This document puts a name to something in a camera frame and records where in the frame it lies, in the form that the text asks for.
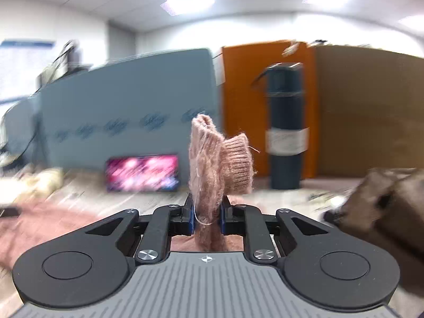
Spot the orange cardboard box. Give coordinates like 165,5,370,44
221,40,319,180

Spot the wall poster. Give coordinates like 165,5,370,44
0,39,56,103

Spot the dark blue vacuum bottle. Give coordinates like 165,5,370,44
252,62,311,190

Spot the small blue cardboard box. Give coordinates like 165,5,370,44
0,99,45,170

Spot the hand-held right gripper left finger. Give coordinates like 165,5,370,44
84,194,195,264

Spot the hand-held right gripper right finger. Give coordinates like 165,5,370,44
220,195,334,264

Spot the smartphone with lit screen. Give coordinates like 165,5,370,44
105,154,181,193

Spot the brown cardboard box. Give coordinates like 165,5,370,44
311,44,424,178

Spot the cream knit garment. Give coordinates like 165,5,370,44
18,168,66,197

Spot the pink knit sweater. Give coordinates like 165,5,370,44
0,114,256,270

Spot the brown cloth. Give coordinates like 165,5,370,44
322,167,424,307

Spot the blue-grey foam board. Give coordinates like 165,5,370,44
39,48,220,174

